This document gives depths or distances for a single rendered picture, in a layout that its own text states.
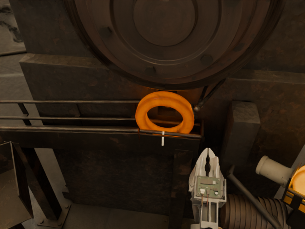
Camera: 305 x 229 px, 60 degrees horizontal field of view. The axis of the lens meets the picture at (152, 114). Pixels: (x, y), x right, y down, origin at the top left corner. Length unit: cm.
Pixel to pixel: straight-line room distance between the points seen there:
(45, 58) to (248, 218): 82
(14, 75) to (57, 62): 177
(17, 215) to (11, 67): 206
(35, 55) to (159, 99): 45
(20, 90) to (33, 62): 151
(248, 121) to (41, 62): 66
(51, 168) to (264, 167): 126
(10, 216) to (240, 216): 68
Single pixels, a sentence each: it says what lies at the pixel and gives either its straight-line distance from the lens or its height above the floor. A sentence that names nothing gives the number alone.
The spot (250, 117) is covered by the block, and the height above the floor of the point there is 80.
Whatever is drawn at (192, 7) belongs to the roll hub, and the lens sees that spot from 51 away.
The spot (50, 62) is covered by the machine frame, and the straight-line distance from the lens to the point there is 91.
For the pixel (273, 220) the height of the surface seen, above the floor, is 56.
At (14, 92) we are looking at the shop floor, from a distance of 243.
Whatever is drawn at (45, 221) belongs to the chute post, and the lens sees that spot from 155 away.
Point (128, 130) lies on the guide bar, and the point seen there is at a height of 71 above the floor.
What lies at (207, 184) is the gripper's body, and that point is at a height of 79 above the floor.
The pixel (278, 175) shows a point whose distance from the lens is 84.
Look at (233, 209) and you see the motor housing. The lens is 92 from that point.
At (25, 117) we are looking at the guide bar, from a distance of 107.
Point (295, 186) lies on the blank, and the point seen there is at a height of 68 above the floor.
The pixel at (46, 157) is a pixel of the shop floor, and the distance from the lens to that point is 180.
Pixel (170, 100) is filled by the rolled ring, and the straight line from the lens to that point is 76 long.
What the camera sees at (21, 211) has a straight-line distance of 87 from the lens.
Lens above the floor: 131
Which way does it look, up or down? 42 degrees down
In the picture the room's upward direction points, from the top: straight up
